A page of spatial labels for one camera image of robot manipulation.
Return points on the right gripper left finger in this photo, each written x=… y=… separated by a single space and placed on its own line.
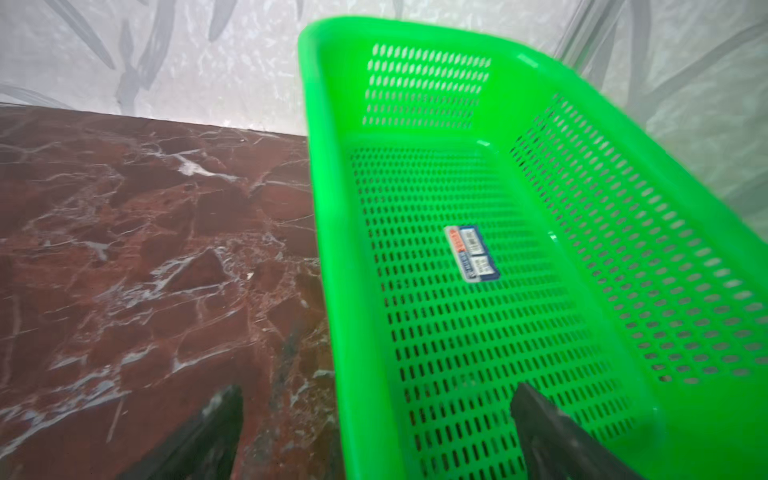
x=204 y=447

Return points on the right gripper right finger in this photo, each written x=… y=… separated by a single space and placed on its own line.
x=554 y=446

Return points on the green plastic basket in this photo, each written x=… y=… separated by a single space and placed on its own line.
x=630 y=296

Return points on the basket barcode sticker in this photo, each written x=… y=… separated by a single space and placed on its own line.
x=471 y=254

